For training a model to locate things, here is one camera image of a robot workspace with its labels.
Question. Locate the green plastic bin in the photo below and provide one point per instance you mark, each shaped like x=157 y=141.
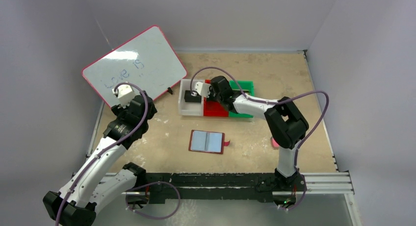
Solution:
x=244 y=85

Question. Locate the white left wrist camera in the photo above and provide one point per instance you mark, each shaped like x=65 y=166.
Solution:
x=125 y=94

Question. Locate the white plastic bin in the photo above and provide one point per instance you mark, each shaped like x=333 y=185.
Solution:
x=188 y=108

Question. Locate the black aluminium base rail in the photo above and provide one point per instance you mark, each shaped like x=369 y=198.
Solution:
x=156 y=188

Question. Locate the red leather card holder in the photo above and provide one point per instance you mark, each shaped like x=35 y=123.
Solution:
x=207 y=142

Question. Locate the red plastic bin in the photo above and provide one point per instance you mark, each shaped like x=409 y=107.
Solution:
x=212 y=108

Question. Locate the pink grey eraser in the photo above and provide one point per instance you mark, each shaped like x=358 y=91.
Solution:
x=274 y=144

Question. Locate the black whiteboard stand clip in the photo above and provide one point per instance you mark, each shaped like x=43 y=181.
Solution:
x=170 y=91

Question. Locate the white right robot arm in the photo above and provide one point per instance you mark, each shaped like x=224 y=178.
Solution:
x=286 y=123

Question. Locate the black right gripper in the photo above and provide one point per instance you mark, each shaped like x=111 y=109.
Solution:
x=193 y=95

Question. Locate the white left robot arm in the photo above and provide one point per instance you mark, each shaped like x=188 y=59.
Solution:
x=91 y=175

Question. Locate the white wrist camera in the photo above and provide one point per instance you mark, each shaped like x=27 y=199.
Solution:
x=125 y=94
x=201 y=89

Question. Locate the pink framed whiteboard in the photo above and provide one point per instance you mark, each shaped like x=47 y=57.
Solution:
x=147 y=60

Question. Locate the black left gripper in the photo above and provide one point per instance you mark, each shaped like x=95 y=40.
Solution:
x=116 y=110

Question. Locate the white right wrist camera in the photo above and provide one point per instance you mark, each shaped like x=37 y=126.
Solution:
x=201 y=89

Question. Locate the black card in bin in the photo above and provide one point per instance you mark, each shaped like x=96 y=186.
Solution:
x=192 y=97

